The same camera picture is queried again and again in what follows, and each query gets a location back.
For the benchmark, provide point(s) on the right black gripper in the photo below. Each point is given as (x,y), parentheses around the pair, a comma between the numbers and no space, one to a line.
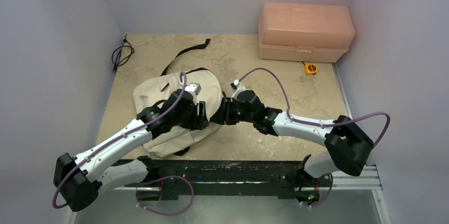
(226,110)

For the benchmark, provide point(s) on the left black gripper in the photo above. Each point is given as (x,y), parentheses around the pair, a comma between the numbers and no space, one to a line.
(199,121)

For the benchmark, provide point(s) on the beige canvas backpack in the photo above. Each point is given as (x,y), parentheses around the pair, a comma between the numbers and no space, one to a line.
(149,97)

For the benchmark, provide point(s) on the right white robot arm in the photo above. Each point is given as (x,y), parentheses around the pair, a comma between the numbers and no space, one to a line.
(347,145)

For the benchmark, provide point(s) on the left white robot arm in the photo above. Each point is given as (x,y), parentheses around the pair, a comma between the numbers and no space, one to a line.
(80,179)

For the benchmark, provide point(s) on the yellow tape measure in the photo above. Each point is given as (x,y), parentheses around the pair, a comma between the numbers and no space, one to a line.
(311,69)

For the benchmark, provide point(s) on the pink plastic storage box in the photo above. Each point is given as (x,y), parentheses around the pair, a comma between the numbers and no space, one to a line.
(304,32)

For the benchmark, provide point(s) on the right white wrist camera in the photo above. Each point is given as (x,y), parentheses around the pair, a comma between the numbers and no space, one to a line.
(237,87)

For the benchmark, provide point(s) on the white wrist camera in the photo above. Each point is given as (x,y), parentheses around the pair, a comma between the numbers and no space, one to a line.
(237,87)
(194,90)

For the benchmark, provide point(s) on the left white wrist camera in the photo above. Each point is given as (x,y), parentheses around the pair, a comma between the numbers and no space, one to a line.
(194,90)

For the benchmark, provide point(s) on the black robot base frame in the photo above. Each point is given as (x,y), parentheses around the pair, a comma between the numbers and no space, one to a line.
(282,179)

